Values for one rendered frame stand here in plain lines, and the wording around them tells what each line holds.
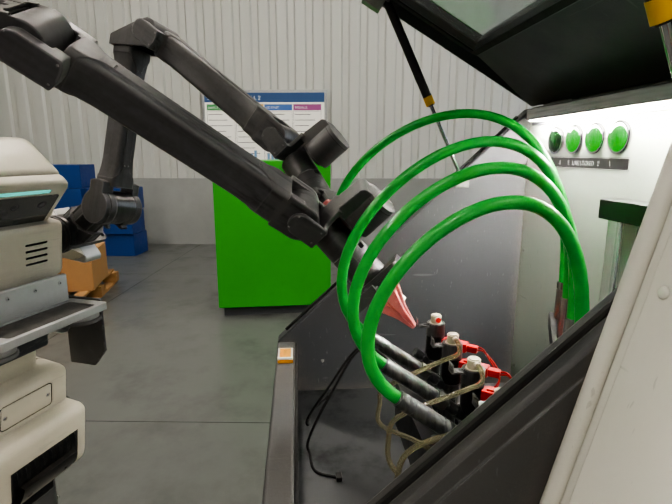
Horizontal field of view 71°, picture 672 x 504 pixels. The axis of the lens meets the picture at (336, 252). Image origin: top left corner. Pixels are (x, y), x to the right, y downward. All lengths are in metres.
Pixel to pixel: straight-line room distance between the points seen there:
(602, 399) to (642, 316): 0.07
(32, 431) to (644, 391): 1.09
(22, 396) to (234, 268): 2.98
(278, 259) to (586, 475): 3.69
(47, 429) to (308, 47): 6.58
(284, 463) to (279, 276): 3.39
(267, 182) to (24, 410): 0.77
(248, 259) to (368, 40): 4.22
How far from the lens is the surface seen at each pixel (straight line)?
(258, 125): 0.93
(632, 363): 0.39
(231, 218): 3.96
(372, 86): 7.18
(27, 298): 1.13
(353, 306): 0.55
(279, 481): 0.67
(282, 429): 0.77
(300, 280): 4.05
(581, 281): 0.53
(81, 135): 8.11
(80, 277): 4.82
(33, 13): 0.68
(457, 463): 0.44
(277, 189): 0.66
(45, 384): 1.23
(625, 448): 0.40
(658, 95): 0.76
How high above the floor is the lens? 1.36
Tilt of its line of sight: 12 degrees down
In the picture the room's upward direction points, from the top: straight up
